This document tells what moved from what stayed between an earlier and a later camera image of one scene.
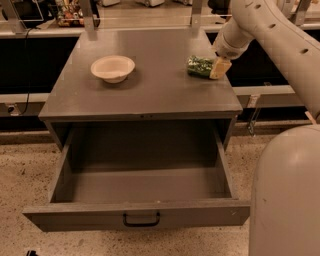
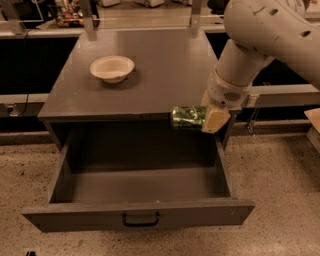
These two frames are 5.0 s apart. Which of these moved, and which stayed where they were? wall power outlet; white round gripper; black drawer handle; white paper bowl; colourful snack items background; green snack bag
Moved: green snack bag; white round gripper
Stayed: black drawer handle; wall power outlet; white paper bowl; colourful snack items background
